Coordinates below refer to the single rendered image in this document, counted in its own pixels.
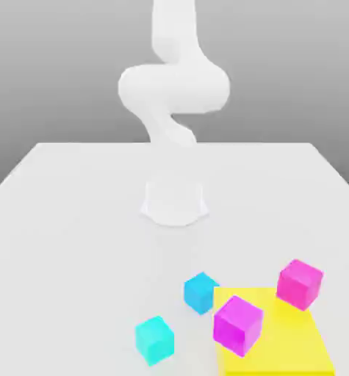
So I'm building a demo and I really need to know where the small pink cube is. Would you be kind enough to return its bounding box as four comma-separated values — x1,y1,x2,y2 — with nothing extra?
276,258,325,312

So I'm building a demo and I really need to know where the small cyan cube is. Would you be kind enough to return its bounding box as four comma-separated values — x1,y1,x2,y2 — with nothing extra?
134,315,176,367

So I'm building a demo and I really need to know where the large yellow box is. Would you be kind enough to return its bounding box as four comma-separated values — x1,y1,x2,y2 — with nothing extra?
213,286,337,376

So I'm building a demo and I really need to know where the small blue cube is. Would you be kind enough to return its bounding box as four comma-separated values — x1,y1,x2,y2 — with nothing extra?
183,271,220,316

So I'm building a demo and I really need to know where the small magenta cube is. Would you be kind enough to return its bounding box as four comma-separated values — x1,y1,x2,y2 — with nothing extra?
212,294,265,358

